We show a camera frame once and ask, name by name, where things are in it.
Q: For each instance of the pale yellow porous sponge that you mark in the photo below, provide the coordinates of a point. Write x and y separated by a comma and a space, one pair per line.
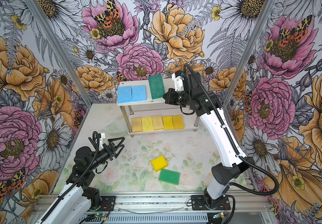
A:
147, 124

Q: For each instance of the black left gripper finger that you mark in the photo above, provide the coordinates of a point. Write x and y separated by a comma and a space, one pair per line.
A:
117, 142
115, 152

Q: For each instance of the white vented cable duct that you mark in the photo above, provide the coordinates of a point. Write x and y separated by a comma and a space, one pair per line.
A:
170, 218

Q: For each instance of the bright yellow sponge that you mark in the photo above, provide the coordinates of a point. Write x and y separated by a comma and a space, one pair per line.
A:
159, 163

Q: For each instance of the green circuit board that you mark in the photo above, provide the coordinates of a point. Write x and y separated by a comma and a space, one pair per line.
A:
97, 215

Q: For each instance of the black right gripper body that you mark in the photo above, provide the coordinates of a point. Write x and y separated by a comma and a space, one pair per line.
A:
172, 96

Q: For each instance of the aluminium front rail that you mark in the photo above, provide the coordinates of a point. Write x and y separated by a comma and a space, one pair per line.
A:
141, 202

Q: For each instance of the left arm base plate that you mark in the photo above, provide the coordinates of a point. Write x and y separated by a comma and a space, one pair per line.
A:
103, 203

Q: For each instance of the light blue sponge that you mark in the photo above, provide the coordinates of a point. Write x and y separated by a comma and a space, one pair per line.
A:
139, 93

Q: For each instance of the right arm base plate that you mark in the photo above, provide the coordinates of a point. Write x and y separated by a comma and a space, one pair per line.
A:
199, 203

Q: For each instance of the tan beige sponge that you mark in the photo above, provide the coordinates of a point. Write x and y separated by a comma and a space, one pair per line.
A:
137, 125

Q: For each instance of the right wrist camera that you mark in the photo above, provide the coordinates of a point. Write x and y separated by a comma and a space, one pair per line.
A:
178, 80

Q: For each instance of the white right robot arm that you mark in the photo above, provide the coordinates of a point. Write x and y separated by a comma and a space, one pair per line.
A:
231, 156

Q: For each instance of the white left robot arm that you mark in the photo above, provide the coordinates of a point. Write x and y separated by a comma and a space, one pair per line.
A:
77, 197

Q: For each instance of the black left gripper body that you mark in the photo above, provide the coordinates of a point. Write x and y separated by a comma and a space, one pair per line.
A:
108, 150

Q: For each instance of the white two-tier shelf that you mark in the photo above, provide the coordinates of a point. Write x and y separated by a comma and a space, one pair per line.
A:
145, 111

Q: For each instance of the small blue sponge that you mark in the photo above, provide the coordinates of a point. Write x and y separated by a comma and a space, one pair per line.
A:
124, 94

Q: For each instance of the yellow sponge green underside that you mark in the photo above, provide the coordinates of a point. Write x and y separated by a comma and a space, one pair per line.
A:
168, 122

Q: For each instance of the dark green sponge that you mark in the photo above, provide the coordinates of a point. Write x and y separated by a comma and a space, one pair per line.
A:
156, 86

